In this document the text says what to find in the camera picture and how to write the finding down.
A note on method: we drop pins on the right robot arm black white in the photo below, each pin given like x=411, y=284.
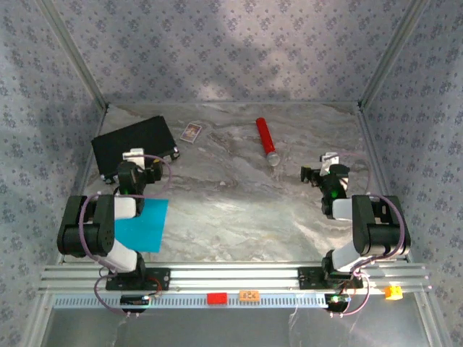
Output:
x=380, y=231

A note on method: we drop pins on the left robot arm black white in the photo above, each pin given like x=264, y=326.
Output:
x=83, y=231

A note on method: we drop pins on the black hard case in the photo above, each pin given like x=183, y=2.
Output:
x=134, y=141

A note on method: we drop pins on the small playing card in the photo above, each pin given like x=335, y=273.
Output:
x=190, y=132

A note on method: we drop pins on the red microphone silver head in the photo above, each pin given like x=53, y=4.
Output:
x=266, y=139

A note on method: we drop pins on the yellow orange plastic block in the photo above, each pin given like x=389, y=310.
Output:
x=393, y=292

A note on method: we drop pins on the orange label tag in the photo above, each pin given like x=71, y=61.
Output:
x=249, y=295

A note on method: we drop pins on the red plastic block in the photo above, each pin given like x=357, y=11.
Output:
x=217, y=298

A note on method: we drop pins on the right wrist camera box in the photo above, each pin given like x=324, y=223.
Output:
x=329, y=160

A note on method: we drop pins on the aluminium side rail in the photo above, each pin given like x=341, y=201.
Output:
x=377, y=162
x=88, y=173

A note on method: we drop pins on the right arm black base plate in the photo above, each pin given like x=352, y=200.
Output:
x=311, y=278

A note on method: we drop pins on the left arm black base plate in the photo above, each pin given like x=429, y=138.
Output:
x=159, y=278

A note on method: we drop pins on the aluminium mounting rail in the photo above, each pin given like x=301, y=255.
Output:
x=235, y=276

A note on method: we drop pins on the aluminium frame post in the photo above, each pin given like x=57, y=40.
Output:
x=393, y=54
x=75, y=54

